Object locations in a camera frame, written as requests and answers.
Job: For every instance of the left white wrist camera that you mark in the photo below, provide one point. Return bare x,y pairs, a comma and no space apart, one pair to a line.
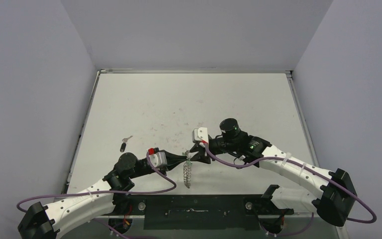
157,158

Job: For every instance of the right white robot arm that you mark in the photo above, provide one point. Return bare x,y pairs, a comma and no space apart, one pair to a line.
328,193

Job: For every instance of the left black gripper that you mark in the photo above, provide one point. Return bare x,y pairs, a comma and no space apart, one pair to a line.
173,160

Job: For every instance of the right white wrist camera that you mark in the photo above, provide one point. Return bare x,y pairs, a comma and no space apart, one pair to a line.
200,136

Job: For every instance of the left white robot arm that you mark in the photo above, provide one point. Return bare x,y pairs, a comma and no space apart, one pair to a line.
107,195

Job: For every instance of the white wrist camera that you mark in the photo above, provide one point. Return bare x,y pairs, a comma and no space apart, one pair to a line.
200,136
157,158

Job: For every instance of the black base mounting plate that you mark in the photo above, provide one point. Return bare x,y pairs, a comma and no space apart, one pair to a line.
200,212

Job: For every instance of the key with black head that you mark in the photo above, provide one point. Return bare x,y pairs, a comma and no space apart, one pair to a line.
124,143

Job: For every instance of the metal disc with keyrings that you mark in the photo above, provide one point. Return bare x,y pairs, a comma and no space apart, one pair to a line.
187,167

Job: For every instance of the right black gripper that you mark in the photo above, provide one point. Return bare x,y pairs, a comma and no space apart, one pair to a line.
201,151

